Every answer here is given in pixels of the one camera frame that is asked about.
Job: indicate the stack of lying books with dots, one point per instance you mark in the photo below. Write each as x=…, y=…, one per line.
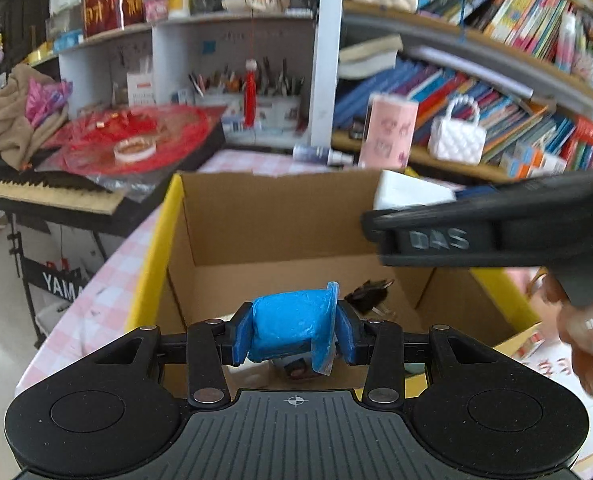
x=369, y=57

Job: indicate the red plastic bag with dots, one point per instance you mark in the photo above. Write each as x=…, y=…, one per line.
x=176, y=125

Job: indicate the blue orange small carton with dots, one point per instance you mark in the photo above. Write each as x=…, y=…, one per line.
x=541, y=155
x=518, y=166

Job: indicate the white charger adapter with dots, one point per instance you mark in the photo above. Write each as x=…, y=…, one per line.
x=406, y=192

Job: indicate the yellow cardboard box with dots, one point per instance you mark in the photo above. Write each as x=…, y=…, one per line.
x=276, y=230

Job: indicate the tall white patterned bottle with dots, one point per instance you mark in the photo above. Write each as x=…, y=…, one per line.
x=567, y=42

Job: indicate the blue plastic packet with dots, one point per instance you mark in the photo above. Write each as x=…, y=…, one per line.
x=291, y=325

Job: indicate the pink foil wrap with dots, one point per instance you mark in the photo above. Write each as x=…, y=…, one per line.
x=46, y=100

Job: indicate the brown cloth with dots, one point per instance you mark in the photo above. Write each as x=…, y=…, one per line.
x=6, y=120

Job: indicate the pink cylinder container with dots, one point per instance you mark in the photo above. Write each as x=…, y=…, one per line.
x=389, y=135

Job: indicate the black binder clips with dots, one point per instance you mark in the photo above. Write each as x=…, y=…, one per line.
x=369, y=295

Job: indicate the grey toy car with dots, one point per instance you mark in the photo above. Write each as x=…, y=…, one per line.
x=296, y=367

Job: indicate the white bookshelf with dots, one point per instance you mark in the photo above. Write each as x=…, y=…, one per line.
x=326, y=60

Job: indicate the row of colourful books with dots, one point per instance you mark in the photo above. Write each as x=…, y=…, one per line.
x=506, y=110

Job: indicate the person's right hand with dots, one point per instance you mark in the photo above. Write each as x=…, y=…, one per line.
x=586, y=330

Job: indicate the black electric keyboard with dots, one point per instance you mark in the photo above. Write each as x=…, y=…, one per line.
x=51, y=190

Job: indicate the desk pen organizer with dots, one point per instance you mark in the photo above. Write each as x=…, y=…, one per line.
x=276, y=105

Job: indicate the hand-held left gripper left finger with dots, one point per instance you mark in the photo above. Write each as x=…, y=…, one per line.
x=240, y=335

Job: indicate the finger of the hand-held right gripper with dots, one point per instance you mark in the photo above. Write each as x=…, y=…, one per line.
x=384, y=225

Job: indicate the black keyboard stand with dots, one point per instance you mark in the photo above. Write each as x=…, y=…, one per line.
x=61, y=280

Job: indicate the thick red books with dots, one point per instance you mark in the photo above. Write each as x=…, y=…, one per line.
x=588, y=142

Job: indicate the shelf of slanted picture books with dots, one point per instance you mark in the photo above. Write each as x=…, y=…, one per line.
x=506, y=5

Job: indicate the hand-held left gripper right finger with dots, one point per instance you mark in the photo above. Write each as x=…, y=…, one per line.
x=349, y=335

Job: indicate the small lying white bottle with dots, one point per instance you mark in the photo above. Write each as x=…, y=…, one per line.
x=321, y=154

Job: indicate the red tassel ornament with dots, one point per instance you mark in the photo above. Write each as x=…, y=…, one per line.
x=251, y=95

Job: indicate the dark wooden door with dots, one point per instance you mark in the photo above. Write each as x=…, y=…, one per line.
x=16, y=20

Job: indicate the clear tape roll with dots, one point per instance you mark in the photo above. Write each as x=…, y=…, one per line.
x=135, y=152

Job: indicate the white quilted handbag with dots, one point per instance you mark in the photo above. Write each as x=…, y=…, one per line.
x=456, y=142

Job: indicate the white desk calendar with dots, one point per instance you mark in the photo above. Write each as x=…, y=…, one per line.
x=140, y=89

